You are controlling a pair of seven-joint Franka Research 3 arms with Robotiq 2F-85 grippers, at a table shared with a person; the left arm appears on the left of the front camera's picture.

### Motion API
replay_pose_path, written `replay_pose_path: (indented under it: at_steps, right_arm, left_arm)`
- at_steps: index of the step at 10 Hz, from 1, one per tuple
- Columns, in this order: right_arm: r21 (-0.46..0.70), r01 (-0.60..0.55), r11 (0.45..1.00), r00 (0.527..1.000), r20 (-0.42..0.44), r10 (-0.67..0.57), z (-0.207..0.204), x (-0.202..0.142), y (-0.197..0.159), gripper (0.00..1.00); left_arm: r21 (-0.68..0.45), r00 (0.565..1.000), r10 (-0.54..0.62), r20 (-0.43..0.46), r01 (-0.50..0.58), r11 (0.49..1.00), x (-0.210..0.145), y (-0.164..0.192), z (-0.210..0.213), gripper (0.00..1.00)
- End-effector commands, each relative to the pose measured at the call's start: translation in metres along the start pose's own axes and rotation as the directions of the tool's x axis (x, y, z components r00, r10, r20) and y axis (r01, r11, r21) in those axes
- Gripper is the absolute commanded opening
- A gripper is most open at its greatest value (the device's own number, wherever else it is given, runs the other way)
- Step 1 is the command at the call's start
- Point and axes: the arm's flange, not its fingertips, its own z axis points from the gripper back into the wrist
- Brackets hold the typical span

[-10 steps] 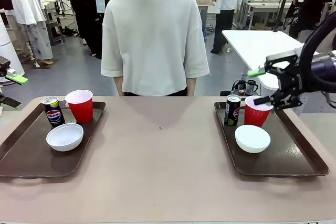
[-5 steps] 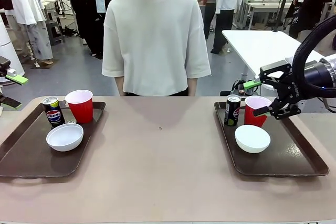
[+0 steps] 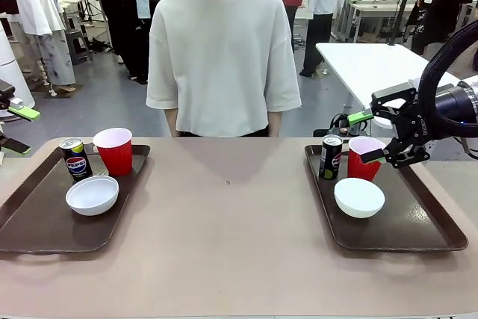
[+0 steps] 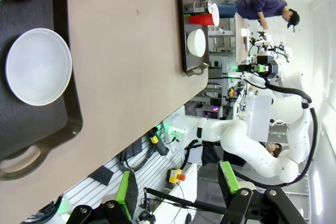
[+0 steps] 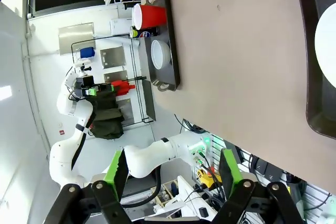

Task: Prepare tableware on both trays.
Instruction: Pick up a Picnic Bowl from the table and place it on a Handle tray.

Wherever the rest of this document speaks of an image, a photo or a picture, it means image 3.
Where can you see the black green-tipped left gripper finger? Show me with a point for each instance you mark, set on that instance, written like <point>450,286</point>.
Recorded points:
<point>22,111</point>
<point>15,146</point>

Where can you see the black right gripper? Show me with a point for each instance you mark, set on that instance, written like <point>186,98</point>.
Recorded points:
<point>412,126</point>

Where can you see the black Pepsi can yellow accents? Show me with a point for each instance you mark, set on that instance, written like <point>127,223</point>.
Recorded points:
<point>76,164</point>

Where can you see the black Pepsi can lime accents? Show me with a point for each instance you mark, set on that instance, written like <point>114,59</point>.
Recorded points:
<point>330,162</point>

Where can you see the white bowl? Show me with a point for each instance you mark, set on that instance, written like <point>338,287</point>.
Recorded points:
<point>93,195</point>
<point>358,197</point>

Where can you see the red plastic cup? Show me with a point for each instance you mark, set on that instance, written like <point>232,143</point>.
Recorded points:
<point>115,158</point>
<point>356,169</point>

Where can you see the white cylindrical robot base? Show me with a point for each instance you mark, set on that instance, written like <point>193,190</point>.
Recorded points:
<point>11,68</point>

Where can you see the person's right forearm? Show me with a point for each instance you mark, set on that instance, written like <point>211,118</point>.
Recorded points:
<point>172,121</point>

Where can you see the person's left forearm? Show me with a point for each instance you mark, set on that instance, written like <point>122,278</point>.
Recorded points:
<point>274,123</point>

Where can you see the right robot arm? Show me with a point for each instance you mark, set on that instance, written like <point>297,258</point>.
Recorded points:
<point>455,104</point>

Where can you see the black bag with bottle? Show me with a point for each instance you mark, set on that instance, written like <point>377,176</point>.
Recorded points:
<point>340,124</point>

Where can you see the white table with grey legs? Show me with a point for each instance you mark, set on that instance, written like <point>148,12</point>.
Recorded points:
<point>358,68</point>

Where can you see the dark brown plastic tray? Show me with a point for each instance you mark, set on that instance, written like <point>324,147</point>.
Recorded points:
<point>411,229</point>
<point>37,229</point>

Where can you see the grey plastic stool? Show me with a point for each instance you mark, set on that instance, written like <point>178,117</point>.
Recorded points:
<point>77,44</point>

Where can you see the black stand pole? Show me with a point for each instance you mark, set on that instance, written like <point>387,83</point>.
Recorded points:
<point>401,9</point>

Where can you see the grey background workbench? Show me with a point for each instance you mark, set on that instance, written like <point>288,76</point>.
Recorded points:
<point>373,9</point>

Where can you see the hanging black printed garment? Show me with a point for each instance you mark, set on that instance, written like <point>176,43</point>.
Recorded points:
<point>440,1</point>

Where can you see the bystander in black trousers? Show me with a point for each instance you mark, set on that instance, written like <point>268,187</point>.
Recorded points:
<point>119,16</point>

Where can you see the bystander in white coat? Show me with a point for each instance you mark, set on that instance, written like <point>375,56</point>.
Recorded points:
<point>321,5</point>

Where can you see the person in cream t-shirt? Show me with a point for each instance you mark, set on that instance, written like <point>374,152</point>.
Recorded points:
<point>224,54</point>

